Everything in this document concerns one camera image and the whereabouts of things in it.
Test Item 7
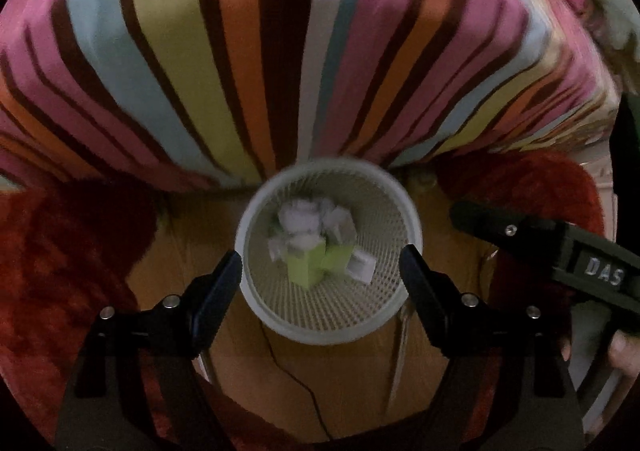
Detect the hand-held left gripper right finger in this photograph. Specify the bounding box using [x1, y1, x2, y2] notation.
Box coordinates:
[399, 243, 587, 451]

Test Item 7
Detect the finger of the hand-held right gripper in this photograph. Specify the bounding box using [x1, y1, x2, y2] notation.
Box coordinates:
[449, 201, 568, 259]

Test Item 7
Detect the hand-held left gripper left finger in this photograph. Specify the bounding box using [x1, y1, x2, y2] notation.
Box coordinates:
[54, 250, 244, 451]

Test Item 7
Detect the white paper packet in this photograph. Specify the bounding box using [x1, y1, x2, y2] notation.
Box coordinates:
[347, 248, 379, 285]

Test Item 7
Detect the lime green box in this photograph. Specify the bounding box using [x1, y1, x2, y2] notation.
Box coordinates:
[286, 240, 329, 290]

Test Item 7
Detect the green and white box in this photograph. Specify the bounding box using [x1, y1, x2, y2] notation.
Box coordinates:
[322, 241, 359, 278]

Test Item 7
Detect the white mesh wastebasket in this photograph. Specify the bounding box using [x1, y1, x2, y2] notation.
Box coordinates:
[233, 156, 424, 346]

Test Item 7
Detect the white paper ball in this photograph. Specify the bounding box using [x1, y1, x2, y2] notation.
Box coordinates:
[276, 198, 327, 238]

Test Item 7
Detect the person's right hand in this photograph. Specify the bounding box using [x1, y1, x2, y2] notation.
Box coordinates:
[607, 330, 640, 376]

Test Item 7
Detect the red shaggy rug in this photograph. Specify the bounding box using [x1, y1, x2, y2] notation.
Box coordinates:
[0, 175, 168, 437]
[434, 150, 607, 327]

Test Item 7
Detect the striped multicolour bed sheet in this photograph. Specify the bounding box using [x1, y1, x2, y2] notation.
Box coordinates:
[0, 0, 622, 193]

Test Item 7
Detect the white bed frame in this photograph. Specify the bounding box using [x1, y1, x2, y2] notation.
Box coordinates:
[575, 138, 622, 237]

